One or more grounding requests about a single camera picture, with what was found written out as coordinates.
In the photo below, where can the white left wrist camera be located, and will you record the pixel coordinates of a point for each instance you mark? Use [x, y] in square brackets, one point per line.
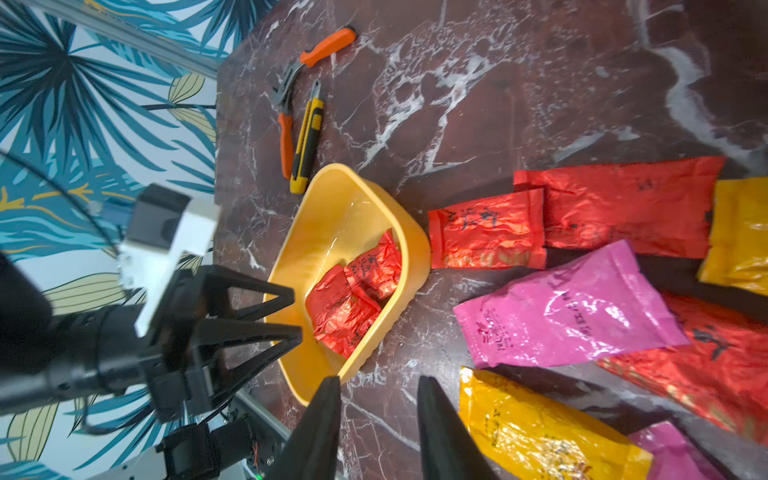
[164, 225]

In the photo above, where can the small pink tea bag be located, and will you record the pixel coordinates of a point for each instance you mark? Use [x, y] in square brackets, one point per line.
[599, 305]

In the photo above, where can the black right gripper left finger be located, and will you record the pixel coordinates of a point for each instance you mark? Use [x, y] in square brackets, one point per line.
[312, 449]

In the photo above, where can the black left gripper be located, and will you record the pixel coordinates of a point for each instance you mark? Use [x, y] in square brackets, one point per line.
[49, 358]

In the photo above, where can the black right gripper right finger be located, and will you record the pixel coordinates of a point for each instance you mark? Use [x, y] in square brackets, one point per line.
[447, 449]

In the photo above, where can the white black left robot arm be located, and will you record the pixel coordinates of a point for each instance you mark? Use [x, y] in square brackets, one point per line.
[192, 451]

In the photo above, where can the long pink tea bag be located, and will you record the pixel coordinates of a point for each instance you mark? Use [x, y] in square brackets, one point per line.
[674, 456]

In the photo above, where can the yellow black utility knife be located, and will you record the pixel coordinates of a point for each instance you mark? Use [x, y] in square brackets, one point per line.
[308, 141]

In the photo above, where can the orange yellow tea bag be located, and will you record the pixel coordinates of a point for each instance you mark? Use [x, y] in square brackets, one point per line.
[534, 437]

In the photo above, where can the yellow plastic tray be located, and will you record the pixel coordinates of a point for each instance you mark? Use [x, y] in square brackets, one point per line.
[342, 215]

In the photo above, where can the small red tea bag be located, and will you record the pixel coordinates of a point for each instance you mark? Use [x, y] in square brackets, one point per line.
[377, 271]

